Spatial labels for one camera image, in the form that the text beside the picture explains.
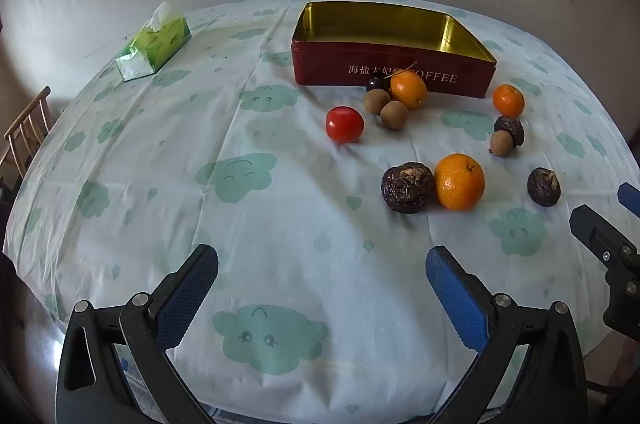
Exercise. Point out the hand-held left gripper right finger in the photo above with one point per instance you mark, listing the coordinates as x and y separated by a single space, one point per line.
457 299

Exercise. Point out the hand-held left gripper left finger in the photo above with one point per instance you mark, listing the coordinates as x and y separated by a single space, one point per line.
192 289

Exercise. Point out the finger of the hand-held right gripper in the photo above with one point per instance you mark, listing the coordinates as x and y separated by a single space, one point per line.
630 196
595 229

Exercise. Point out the dark brown water chestnut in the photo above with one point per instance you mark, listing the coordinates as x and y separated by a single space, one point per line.
407 187
512 126
544 187

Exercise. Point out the large orange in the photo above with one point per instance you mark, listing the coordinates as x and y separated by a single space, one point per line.
459 182

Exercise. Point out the brown longan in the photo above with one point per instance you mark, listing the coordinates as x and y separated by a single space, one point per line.
500 143
393 114
376 101

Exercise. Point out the small orange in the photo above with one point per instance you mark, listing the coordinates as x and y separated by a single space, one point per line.
508 100

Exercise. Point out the red cherry tomato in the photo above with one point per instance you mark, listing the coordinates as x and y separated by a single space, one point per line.
344 124

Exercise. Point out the oval orange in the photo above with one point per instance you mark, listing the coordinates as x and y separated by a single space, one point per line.
409 89

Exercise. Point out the dark cherry with stem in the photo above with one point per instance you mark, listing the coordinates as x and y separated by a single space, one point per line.
376 83

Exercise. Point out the red and gold tin box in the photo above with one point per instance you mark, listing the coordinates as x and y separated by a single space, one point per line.
325 68

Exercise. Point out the cloud print tablecloth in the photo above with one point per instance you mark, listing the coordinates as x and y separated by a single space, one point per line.
200 214

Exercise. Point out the wooden chair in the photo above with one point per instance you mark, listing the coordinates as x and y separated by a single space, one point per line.
27 113

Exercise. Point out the green tissue pack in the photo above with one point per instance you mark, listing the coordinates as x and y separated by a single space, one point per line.
160 46

